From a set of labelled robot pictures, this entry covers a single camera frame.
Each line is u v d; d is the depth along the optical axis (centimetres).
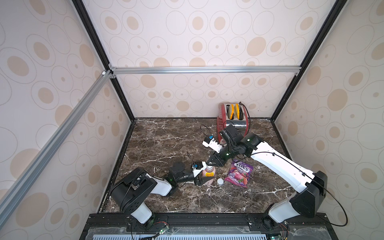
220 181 87
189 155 100
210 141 66
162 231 70
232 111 97
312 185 41
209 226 73
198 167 68
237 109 97
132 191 45
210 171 74
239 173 88
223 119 97
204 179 76
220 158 64
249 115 106
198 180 72
